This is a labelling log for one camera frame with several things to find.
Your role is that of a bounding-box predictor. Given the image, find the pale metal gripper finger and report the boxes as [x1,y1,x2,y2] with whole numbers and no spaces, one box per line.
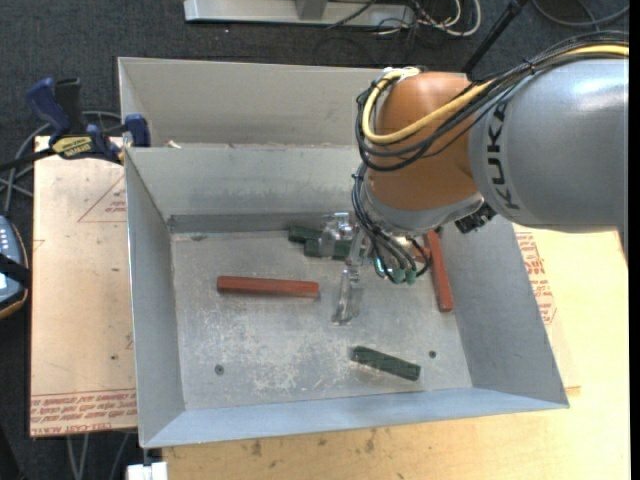
[331,266,353,326]
[349,267,367,320]

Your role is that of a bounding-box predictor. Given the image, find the dark green flat block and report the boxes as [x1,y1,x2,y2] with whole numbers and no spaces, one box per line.
[287,224,326,244]
[349,345,423,383]
[303,238,354,261]

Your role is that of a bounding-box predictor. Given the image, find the red-brown flat block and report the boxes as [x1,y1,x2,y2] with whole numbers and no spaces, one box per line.
[423,229,455,314]
[216,275,321,300]

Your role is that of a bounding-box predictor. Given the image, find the grey metal bin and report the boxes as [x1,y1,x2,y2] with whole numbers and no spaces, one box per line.
[117,56,570,449]

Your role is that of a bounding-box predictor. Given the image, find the brown cardboard board, red print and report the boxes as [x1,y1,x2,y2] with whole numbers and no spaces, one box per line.
[29,135,584,439]

